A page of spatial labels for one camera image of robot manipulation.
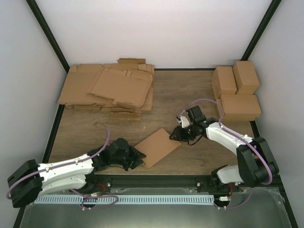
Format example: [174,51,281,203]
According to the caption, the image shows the black frame post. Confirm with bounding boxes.
[26,0,70,73]
[240,0,282,61]

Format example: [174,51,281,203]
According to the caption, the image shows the right black frame post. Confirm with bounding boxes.
[240,0,282,61]

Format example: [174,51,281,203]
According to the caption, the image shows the left black frame post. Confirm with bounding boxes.
[26,0,70,73]

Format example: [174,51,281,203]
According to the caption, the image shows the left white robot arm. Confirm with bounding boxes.
[7,138,146,208]

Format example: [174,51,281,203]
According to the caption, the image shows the folded cardboard box back right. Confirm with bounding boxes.
[233,61,260,95]

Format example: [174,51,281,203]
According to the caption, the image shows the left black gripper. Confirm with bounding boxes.
[111,146,147,171]

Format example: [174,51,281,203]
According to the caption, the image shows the folded cardboard box back left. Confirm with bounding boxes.
[211,66,237,99]

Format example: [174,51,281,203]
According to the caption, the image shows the black aluminium front rail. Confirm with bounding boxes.
[29,174,282,190]

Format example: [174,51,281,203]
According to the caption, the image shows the brown cardboard box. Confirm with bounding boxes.
[135,128,181,169]

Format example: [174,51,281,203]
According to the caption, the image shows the stack of flat cardboard sheets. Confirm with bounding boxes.
[57,58,155,120]

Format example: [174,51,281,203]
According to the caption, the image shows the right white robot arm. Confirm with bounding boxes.
[169,106,279,191]

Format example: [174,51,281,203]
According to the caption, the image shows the folded cardboard box front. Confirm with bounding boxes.
[216,94,262,121]

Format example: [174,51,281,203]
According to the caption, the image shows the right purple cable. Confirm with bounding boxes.
[181,98,273,211]

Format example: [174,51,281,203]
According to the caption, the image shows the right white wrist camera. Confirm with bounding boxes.
[176,115,190,128]

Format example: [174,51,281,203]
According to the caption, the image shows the light blue slotted cable duct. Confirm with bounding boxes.
[34,195,214,205]

